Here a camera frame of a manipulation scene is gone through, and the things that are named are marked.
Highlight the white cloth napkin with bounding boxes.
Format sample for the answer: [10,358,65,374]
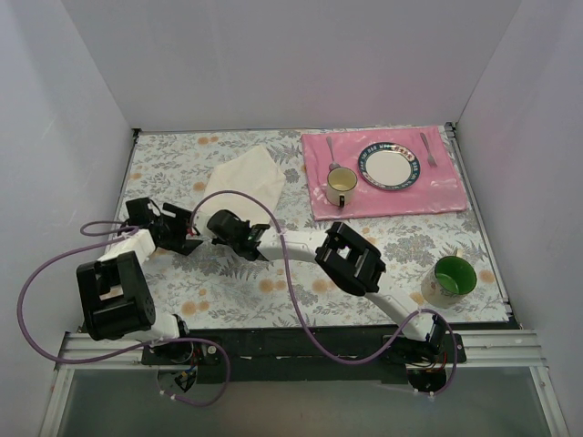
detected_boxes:
[195,146,286,237]

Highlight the silver spoon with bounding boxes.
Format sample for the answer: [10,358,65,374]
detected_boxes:
[326,136,340,171]

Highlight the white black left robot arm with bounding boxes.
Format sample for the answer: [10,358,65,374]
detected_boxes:
[77,198,201,364]

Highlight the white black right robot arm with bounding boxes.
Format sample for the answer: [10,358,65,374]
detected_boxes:
[206,209,446,362]

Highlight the green inside floral mug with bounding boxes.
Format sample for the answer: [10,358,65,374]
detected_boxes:
[420,250,477,309]

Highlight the floral patterned table mat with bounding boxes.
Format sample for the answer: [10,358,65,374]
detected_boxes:
[122,130,509,329]

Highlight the cream enamel mug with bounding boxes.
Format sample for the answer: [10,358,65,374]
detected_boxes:
[325,167,358,208]

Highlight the white plate blue rim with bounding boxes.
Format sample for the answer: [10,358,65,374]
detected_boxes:
[357,142,421,191]

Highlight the pink placemat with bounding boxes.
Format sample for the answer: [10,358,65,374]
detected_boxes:
[301,126,468,220]

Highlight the silver fork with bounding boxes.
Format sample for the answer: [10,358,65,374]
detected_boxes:
[419,132,437,168]

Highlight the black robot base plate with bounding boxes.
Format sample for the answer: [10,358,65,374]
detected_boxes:
[140,325,468,383]

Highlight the aluminium frame rail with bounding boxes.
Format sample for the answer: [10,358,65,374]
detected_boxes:
[59,326,547,367]

